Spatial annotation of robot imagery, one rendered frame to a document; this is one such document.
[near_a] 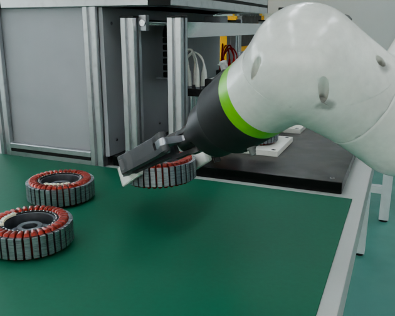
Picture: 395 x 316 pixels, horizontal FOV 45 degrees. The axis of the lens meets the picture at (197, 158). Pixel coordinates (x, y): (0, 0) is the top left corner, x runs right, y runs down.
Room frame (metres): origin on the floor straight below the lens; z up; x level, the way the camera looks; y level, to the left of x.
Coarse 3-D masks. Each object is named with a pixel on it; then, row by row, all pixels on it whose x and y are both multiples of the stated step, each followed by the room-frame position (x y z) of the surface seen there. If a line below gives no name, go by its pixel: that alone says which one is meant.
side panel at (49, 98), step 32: (0, 32) 1.06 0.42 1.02; (32, 32) 1.04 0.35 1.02; (64, 32) 1.00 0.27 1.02; (96, 32) 0.96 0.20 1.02; (0, 64) 1.06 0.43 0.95; (32, 64) 1.04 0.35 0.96; (64, 64) 1.01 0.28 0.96; (96, 64) 0.96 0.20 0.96; (0, 96) 1.07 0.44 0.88; (32, 96) 1.04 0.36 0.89; (64, 96) 1.01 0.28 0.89; (96, 96) 0.96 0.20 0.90; (0, 128) 1.06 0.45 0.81; (32, 128) 1.04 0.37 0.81; (64, 128) 1.01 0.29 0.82; (96, 128) 0.97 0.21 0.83; (64, 160) 1.00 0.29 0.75; (96, 160) 0.97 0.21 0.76
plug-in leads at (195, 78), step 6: (192, 54) 1.12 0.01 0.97; (198, 54) 1.11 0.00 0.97; (204, 66) 1.11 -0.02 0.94; (198, 72) 1.08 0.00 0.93; (204, 72) 1.10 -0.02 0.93; (192, 78) 1.13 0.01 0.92; (198, 78) 1.08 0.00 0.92; (204, 78) 1.10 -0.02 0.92; (192, 84) 1.13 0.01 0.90; (198, 84) 1.08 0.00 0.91; (204, 84) 1.10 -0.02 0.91
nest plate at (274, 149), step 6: (282, 138) 1.08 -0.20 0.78; (288, 138) 1.08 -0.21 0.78; (270, 144) 1.02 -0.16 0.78; (276, 144) 1.02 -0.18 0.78; (282, 144) 1.02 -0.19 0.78; (288, 144) 1.06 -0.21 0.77; (258, 150) 0.98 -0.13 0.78; (264, 150) 0.97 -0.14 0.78; (270, 150) 0.97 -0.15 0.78; (276, 150) 0.97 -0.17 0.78; (282, 150) 1.00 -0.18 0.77; (276, 156) 0.96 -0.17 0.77
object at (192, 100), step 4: (208, 80) 1.07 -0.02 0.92; (208, 84) 1.07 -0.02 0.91; (188, 88) 1.08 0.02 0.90; (192, 88) 1.08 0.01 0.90; (200, 88) 1.08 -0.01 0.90; (188, 92) 1.08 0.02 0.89; (192, 92) 1.08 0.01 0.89; (196, 92) 1.08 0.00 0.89; (200, 92) 1.07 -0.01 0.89; (192, 96) 1.08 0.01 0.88; (196, 96) 1.08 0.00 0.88; (192, 100) 1.09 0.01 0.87; (196, 100) 1.11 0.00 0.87; (192, 104) 1.09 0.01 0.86; (196, 104) 1.11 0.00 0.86
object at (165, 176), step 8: (168, 160) 0.74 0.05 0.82; (176, 160) 0.73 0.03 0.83; (184, 160) 0.69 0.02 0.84; (192, 160) 0.70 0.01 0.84; (152, 168) 0.66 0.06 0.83; (160, 168) 0.66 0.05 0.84; (168, 168) 0.67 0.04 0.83; (176, 168) 0.67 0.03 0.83; (184, 168) 0.68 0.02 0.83; (192, 168) 0.70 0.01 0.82; (144, 176) 0.66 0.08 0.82; (152, 176) 0.66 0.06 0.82; (160, 176) 0.66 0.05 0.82; (168, 176) 0.66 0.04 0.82; (176, 176) 0.67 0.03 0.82; (184, 176) 0.67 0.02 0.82; (192, 176) 0.69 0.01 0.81; (136, 184) 0.67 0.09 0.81; (144, 184) 0.67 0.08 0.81; (152, 184) 0.66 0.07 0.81; (160, 184) 0.66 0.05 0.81; (168, 184) 0.66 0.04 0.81; (176, 184) 0.67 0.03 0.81
